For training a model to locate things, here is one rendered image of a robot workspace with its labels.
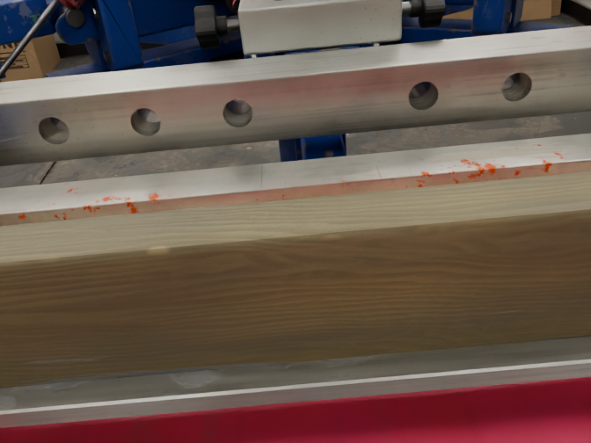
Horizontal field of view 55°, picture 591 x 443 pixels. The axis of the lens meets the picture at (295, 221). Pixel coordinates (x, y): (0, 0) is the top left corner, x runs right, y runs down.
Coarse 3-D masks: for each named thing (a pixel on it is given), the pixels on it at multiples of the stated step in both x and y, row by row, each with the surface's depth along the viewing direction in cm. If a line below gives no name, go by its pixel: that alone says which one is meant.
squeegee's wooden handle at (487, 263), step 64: (384, 192) 22; (448, 192) 22; (512, 192) 21; (576, 192) 21; (0, 256) 21; (64, 256) 21; (128, 256) 21; (192, 256) 21; (256, 256) 21; (320, 256) 21; (384, 256) 21; (448, 256) 21; (512, 256) 21; (576, 256) 21; (0, 320) 22; (64, 320) 22; (128, 320) 22; (192, 320) 22; (256, 320) 22; (320, 320) 23; (384, 320) 23; (448, 320) 23; (512, 320) 23; (576, 320) 23; (0, 384) 24
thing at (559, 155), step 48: (480, 144) 40; (528, 144) 39; (576, 144) 39; (0, 192) 40; (48, 192) 39; (96, 192) 39; (144, 192) 38; (192, 192) 38; (240, 192) 37; (288, 192) 37; (336, 192) 38
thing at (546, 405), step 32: (512, 384) 27; (544, 384) 27; (576, 384) 27; (384, 416) 26; (416, 416) 26; (448, 416) 26; (480, 416) 26; (512, 416) 25; (544, 416) 25; (576, 416) 25
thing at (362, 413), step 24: (240, 408) 27; (264, 408) 27; (288, 408) 27; (312, 408) 27; (336, 408) 27; (360, 408) 26; (0, 432) 27; (24, 432) 27; (48, 432) 27; (72, 432) 27; (96, 432) 27; (120, 432) 26; (144, 432) 26; (168, 432) 26; (192, 432) 26; (216, 432) 26; (240, 432) 26; (264, 432) 26; (288, 432) 26; (312, 432) 26; (336, 432) 25; (360, 432) 25
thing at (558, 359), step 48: (48, 384) 24; (96, 384) 24; (144, 384) 24; (192, 384) 23; (240, 384) 23; (288, 384) 23; (336, 384) 23; (384, 384) 23; (432, 384) 23; (480, 384) 23
